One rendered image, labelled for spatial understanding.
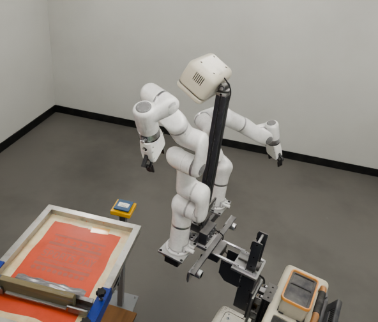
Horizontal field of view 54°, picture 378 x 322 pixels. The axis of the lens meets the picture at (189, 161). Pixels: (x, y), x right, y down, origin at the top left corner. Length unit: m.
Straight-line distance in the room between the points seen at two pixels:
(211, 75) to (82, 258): 1.17
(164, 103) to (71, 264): 1.16
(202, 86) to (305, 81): 3.42
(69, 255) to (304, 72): 3.66
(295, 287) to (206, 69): 1.18
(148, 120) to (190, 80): 0.47
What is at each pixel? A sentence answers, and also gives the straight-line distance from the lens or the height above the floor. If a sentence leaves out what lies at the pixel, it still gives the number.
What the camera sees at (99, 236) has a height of 0.96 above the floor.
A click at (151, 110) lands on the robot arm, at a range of 1.19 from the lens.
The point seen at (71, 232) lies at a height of 0.96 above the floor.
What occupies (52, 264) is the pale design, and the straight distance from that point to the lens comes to 2.10.
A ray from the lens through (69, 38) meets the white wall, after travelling 5.46.
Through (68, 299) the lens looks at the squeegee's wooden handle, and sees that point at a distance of 1.83.
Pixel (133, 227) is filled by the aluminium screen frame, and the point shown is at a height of 0.99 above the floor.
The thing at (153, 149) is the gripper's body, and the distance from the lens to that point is 1.30.
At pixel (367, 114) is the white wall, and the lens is 5.19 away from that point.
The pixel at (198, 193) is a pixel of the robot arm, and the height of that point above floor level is 1.54.
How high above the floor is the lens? 2.47
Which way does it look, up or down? 31 degrees down
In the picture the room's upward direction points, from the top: 8 degrees clockwise
